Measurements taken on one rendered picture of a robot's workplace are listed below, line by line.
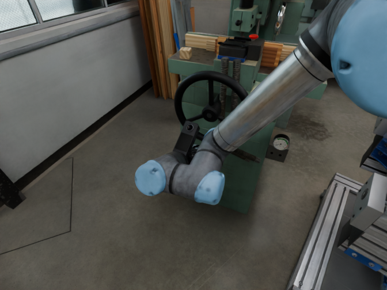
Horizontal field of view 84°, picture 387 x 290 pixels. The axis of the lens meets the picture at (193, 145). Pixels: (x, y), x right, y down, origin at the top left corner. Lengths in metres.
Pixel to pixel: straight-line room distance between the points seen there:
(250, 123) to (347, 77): 0.25
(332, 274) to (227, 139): 0.86
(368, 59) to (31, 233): 1.64
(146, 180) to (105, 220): 1.03
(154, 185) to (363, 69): 0.39
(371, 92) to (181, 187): 0.35
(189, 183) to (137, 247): 0.94
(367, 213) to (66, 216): 1.49
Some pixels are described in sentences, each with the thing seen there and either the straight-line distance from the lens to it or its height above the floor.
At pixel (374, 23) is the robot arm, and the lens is 0.24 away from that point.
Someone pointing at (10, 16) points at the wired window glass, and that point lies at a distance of 1.76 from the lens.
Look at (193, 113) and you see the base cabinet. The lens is 1.02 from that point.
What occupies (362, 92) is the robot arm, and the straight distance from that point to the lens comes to 0.25.
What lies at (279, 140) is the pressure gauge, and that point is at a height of 0.67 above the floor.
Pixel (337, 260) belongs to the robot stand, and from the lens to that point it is 1.25.
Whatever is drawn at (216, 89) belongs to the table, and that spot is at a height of 0.86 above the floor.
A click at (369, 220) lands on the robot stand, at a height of 0.73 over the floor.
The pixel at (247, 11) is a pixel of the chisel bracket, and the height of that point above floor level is 1.07.
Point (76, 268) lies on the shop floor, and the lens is 1.42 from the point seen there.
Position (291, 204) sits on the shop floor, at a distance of 1.58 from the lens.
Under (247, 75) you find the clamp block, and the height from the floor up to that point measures 0.93.
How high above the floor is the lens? 1.22
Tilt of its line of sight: 42 degrees down
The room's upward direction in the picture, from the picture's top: straight up
